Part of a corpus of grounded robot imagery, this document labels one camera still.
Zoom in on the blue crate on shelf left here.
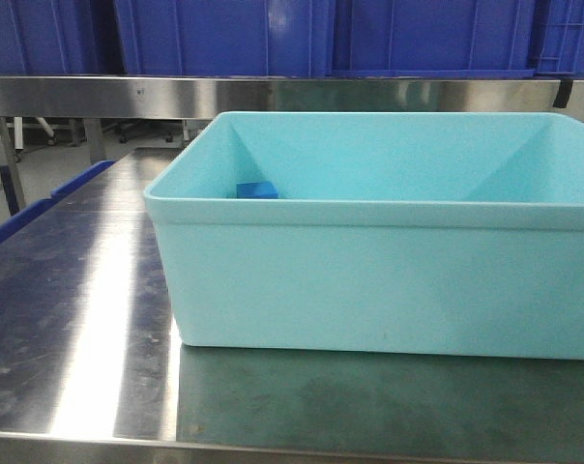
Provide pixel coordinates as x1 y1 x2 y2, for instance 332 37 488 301
0 1 122 75

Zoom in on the blue crate on shelf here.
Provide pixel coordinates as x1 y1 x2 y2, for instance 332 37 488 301
0 1 122 75
529 0 584 78
114 1 535 78

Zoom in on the blue crate on shelf centre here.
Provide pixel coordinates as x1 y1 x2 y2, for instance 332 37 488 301
114 1 535 78

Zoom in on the black tape strip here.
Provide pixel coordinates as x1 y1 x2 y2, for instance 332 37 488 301
552 78 573 109

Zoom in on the small blue cube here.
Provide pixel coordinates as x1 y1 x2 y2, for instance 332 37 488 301
236 181 279 199

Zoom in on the blue crate on shelf right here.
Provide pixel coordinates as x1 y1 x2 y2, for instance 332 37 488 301
529 0 584 78

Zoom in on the stainless steel shelf rail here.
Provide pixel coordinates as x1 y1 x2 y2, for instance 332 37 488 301
0 76 584 122

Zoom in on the light cyan plastic tub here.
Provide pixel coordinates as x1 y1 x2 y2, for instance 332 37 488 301
144 112 584 360

